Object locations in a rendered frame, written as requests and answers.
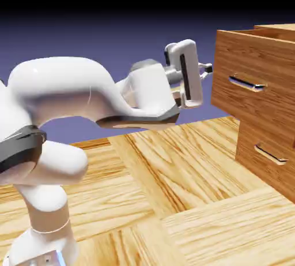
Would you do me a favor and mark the curved metal drawer handle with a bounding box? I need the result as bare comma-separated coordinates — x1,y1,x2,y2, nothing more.
254,144,289,166
228,74,266,93

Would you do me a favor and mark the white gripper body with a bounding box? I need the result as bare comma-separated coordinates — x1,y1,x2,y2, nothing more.
172,39,204,110

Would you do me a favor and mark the light wood cabinet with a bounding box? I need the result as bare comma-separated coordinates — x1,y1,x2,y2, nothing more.
210,23,295,204

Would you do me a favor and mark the light wood drawer front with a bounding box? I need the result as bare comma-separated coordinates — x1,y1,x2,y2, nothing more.
210,29,295,149
235,119,295,204

